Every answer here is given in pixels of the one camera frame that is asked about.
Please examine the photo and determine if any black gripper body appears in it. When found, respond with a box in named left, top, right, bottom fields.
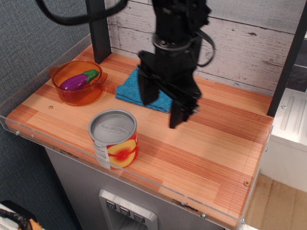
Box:
left=138, top=40, right=201, bottom=115

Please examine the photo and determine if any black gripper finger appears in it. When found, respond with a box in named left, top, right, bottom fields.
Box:
left=138, top=74, right=159, bottom=105
left=169, top=101, right=191, bottom=129

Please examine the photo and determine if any orange transparent plastic pot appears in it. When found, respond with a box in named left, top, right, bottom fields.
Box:
left=47, top=60, right=107, bottom=105

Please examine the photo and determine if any purple toy eggplant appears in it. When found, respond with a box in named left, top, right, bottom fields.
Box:
left=60, top=69, right=100, bottom=91

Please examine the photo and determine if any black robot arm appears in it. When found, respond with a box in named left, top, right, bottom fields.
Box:
left=138, top=0, right=215, bottom=128

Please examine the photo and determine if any peach can with grey lid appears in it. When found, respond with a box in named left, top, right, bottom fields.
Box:
left=88, top=109, right=139, bottom=169

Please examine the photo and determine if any folded blue towel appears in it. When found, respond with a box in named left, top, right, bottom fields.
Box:
left=116, top=67, right=173, bottom=113

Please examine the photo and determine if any white ridged appliance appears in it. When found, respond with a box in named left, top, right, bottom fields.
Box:
left=260, top=89, right=307, bottom=192

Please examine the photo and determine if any grey cabinet with dispenser panel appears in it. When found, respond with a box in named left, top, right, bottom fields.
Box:
left=46, top=149, right=221, bottom=230

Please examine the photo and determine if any clear acrylic table guard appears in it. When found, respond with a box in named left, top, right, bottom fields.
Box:
left=0, top=33, right=274, bottom=228

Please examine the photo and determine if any black and orange object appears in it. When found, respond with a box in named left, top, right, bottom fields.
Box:
left=0, top=200, right=44, bottom=230

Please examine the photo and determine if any dark left frame post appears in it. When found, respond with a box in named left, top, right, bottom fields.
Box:
left=85, top=0, right=111, bottom=64

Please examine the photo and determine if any dark frame post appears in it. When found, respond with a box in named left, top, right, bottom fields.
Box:
left=267, top=1, right=307, bottom=117
left=85, top=0, right=111, bottom=64

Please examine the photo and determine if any black braided cable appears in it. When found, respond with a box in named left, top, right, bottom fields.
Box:
left=35, top=0, right=130, bottom=26

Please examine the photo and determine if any dark right frame post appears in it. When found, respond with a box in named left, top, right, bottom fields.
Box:
left=267, top=1, right=307, bottom=117

